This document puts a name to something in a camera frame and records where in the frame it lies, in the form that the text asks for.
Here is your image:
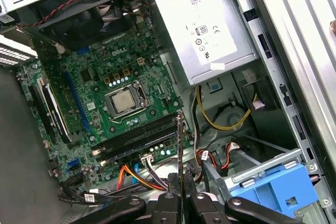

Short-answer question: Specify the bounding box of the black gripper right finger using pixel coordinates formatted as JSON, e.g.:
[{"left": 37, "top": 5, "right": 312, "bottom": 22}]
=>
[{"left": 185, "top": 170, "right": 302, "bottom": 224}]

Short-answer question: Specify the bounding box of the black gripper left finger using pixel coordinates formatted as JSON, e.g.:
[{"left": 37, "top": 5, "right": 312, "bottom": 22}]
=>
[{"left": 101, "top": 172, "right": 183, "bottom": 224}]

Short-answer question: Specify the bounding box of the blue RAM stick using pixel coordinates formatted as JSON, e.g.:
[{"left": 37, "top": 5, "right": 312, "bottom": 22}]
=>
[{"left": 176, "top": 109, "right": 186, "bottom": 185}]

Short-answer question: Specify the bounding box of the black RAM slot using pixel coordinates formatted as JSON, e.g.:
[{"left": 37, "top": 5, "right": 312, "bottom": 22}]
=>
[
  {"left": 99, "top": 115, "right": 182, "bottom": 150},
  {"left": 93, "top": 121, "right": 183, "bottom": 156},
  {"left": 101, "top": 128, "right": 184, "bottom": 162}
]

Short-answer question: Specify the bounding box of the silver drive cage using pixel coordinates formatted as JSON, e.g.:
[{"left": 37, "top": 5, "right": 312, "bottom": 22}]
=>
[{"left": 202, "top": 134, "right": 326, "bottom": 224}]

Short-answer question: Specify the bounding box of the blue drive latch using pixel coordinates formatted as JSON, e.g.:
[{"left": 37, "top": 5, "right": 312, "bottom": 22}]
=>
[{"left": 230, "top": 162, "right": 318, "bottom": 219}]

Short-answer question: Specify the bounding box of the silver CPU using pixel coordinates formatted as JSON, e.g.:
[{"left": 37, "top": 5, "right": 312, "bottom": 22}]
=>
[{"left": 110, "top": 91, "right": 136, "bottom": 114}]

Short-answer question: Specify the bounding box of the metal socket cover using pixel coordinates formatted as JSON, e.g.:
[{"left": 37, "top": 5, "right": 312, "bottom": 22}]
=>
[{"left": 103, "top": 81, "right": 149, "bottom": 124}]

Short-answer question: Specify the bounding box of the green motherboard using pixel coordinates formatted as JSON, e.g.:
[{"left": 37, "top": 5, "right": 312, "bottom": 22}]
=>
[{"left": 15, "top": 31, "right": 195, "bottom": 190}]

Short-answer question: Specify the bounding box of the blue expansion slot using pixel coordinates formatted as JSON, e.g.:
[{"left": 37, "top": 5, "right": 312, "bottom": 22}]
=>
[{"left": 62, "top": 70, "right": 91, "bottom": 133}]

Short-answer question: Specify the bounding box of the black PC case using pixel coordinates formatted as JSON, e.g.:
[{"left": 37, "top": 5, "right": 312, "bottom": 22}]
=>
[{"left": 0, "top": 0, "right": 336, "bottom": 224}]

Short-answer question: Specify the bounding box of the grey power supply unit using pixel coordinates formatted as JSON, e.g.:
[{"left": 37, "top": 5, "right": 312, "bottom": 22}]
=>
[{"left": 143, "top": 0, "right": 259, "bottom": 87}]

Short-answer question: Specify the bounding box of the black case fan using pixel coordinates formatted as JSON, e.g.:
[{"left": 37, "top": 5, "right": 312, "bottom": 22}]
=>
[{"left": 34, "top": 0, "right": 127, "bottom": 51}]

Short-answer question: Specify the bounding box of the light blue data cable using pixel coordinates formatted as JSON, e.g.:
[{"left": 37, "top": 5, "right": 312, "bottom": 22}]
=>
[{"left": 132, "top": 161, "right": 141, "bottom": 184}]

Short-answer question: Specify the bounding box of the red wire bundle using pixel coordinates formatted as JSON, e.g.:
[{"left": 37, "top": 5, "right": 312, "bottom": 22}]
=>
[{"left": 195, "top": 141, "right": 238, "bottom": 176}]

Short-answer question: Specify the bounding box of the grey wires white plug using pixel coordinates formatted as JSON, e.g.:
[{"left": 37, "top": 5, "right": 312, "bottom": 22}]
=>
[{"left": 140, "top": 154, "right": 169, "bottom": 183}]

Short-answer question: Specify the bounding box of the orange data cable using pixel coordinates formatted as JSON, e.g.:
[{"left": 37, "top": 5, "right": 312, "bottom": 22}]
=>
[{"left": 117, "top": 164, "right": 169, "bottom": 192}]

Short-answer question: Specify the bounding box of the black cable bundle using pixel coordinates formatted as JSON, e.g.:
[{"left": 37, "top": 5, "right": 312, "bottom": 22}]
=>
[{"left": 59, "top": 176, "right": 169, "bottom": 205}]

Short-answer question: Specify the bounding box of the yellow wire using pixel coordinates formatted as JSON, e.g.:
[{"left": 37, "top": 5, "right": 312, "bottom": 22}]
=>
[{"left": 195, "top": 86, "right": 257, "bottom": 132}]

